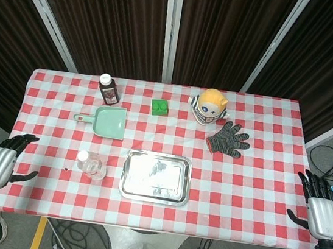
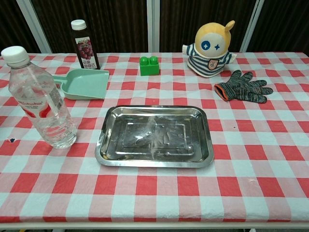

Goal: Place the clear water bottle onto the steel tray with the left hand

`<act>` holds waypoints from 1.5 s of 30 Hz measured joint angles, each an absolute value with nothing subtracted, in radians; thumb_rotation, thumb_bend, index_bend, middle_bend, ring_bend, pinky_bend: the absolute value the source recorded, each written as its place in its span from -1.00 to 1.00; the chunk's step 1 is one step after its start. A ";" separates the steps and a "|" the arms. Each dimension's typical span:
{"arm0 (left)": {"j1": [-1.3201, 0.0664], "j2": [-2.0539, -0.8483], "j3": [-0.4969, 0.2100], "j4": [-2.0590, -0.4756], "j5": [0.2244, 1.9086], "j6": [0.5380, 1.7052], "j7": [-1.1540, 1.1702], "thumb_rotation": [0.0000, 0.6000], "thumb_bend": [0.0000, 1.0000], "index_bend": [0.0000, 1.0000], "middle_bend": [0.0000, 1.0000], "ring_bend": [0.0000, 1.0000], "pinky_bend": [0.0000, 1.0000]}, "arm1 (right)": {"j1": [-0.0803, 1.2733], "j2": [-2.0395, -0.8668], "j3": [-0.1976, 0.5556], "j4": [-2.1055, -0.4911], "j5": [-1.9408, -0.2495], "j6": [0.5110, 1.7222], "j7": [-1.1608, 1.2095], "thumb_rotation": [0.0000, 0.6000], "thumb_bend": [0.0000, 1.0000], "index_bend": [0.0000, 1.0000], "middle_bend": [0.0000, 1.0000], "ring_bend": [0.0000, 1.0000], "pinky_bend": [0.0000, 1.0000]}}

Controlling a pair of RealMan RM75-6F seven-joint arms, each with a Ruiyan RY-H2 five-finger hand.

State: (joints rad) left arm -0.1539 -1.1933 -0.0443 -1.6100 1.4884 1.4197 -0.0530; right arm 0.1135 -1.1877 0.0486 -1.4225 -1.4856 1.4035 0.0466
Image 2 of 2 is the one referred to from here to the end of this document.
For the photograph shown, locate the dark brown partition panel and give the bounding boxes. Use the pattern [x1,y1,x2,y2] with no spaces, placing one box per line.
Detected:
[248,0,309,53]
[159,0,257,53]
[0,0,41,54]
[30,0,148,54]

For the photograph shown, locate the grey knitted work glove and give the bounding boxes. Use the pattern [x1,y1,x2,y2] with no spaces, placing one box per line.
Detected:
[214,69,274,103]

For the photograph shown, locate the mint green plastic scoop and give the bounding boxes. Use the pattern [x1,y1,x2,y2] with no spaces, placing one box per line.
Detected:
[51,68,110,101]

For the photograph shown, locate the stainless steel tray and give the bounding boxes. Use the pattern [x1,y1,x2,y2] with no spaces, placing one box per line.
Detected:
[94,105,215,169]

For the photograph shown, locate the yellow plush toy striped shirt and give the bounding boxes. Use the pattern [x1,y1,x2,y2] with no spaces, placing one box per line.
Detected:
[182,20,238,79]

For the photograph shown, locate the clear plastic water bottle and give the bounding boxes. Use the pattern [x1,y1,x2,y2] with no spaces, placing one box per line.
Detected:
[0,45,78,149]

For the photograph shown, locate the red white checkered tablecloth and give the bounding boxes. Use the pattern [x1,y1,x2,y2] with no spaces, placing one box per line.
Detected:
[0,51,309,223]

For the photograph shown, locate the dark red juice bottle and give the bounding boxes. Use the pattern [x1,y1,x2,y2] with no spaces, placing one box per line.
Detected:
[70,19,101,71]

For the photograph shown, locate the green toy building block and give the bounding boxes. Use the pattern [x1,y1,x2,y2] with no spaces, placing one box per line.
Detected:
[139,56,160,76]

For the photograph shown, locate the grey metal partition post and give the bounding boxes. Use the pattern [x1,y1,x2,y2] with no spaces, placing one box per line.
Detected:
[16,0,53,54]
[146,0,161,53]
[239,0,265,53]

